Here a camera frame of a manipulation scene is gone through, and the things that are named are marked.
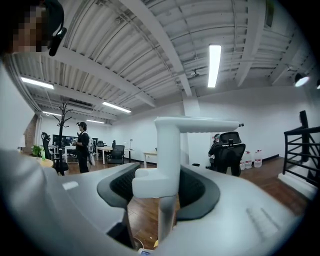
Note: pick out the wooden desk with white legs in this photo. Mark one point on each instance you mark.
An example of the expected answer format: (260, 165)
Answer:
(150, 153)

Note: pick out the white stair parapet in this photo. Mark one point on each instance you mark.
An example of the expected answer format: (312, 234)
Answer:
(295, 180)

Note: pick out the clear water jug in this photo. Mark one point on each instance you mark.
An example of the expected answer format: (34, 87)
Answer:
(258, 160)
(248, 161)
(242, 165)

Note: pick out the green bottle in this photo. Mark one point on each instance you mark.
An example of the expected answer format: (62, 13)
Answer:
(43, 155)

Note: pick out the black coat stand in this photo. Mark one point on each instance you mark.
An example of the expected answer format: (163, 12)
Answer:
(61, 140)

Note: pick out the black swivel office chair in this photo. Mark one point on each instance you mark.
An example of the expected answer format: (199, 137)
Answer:
(230, 155)

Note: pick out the white desk lamp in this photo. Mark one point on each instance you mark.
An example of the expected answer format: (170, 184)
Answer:
(131, 141)

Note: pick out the black mesh visitor chair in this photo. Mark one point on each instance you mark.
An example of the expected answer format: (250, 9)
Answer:
(117, 152)

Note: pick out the ceiling security camera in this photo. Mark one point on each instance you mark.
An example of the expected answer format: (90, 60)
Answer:
(195, 73)

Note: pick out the person's face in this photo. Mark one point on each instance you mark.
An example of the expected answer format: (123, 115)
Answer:
(30, 30)

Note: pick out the ceiling light strip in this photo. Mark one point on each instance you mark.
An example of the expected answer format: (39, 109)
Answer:
(51, 113)
(95, 121)
(214, 65)
(37, 83)
(116, 107)

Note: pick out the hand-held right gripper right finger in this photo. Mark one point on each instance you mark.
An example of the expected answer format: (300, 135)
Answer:
(237, 212)

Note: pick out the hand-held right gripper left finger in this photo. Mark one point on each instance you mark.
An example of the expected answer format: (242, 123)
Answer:
(82, 200)

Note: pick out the row of black monitors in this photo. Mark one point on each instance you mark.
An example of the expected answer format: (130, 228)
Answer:
(65, 140)

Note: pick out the black head-worn camera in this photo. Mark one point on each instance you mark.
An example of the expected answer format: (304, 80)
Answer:
(58, 37)

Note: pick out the black gaming chair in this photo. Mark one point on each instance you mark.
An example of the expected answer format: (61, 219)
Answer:
(46, 145)

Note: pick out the person's gray sweatshirt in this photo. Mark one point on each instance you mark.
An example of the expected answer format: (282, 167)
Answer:
(15, 170)

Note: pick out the round wooden table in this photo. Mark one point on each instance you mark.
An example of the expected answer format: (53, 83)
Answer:
(46, 162)

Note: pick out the black stair railing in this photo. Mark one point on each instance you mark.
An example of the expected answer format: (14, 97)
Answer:
(300, 150)

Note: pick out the white office desk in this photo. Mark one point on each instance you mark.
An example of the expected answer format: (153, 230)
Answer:
(103, 148)

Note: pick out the black spotlight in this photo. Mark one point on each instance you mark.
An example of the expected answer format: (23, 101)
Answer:
(301, 80)
(318, 84)

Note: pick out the green plant in white cup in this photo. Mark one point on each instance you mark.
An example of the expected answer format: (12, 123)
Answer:
(37, 150)

